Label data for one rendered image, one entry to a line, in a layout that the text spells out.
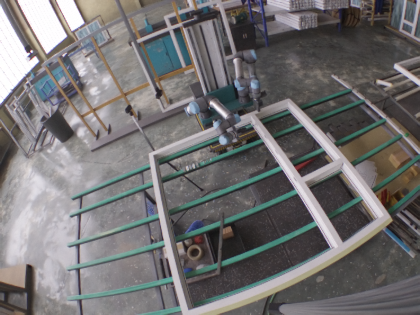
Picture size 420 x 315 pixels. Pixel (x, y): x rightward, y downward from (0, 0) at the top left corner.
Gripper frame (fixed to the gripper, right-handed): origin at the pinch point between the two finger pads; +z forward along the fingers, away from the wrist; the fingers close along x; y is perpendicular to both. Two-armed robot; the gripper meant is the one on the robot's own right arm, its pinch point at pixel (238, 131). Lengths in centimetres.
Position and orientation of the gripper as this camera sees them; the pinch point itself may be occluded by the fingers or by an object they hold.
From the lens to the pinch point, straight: 195.5
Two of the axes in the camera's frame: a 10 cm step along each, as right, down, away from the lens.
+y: 7.9, -2.1, -5.8
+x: -3.7, -9.2, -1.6
